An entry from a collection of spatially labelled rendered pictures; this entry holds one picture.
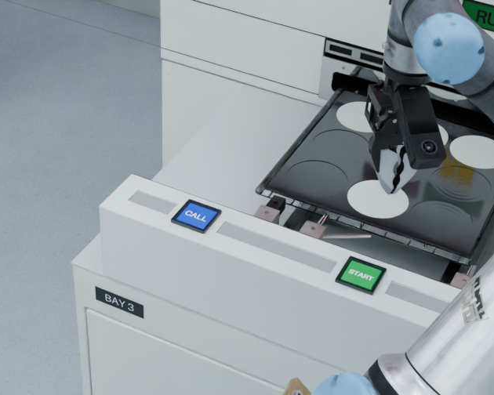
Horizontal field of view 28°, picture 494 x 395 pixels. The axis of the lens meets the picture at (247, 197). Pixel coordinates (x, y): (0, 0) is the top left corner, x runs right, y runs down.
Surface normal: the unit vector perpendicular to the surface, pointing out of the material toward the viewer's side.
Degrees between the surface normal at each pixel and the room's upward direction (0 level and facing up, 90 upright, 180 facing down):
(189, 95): 90
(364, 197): 0
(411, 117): 28
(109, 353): 90
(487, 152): 0
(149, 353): 90
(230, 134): 0
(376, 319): 90
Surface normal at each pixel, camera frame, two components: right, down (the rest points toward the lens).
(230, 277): -0.44, 0.54
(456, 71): 0.11, 0.62
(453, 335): -0.63, -0.34
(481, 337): -0.36, -0.06
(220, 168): 0.05, -0.79
